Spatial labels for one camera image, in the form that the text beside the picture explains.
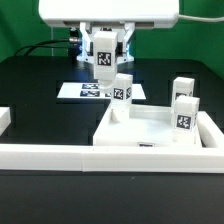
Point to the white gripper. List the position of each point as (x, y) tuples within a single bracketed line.
[(71, 13)]

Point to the white marker sheet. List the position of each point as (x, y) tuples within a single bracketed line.
[(76, 90)]

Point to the white U-shaped fence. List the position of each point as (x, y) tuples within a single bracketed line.
[(209, 159)]

